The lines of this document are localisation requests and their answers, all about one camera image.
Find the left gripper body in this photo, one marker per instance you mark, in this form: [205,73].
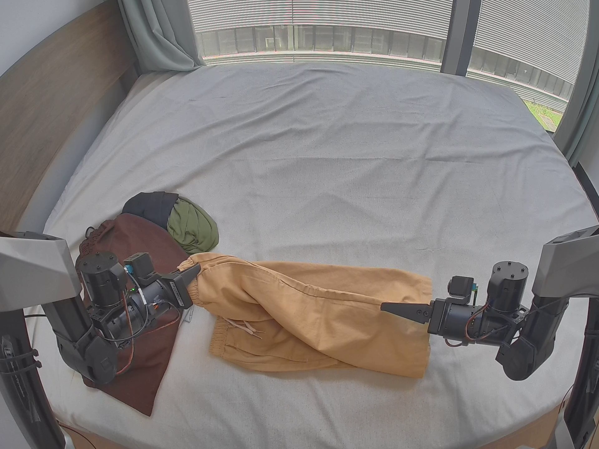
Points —
[175,293]

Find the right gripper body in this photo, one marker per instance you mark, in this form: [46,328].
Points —
[451,321]

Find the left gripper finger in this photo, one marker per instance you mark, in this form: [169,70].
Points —
[192,271]

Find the tan shorts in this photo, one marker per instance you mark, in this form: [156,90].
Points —
[304,311]

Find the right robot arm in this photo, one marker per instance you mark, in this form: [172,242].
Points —
[529,344]

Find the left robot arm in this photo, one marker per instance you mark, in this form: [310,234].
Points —
[93,344]

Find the bed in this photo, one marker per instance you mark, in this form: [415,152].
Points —
[327,157]

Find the green garment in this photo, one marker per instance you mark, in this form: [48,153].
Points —
[194,227]

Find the brown shorts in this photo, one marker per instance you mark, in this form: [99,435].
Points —
[140,250]

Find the black garment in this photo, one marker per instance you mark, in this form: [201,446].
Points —
[145,208]

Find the grey-green curtain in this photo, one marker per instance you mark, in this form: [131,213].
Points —
[154,26]
[582,87]

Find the window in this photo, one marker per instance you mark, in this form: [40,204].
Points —
[327,12]

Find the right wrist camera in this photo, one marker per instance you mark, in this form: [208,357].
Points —
[461,287]

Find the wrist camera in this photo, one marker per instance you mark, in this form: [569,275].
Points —
[139,265]
[461,287]

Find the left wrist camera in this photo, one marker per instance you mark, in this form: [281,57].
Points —
[139,265]

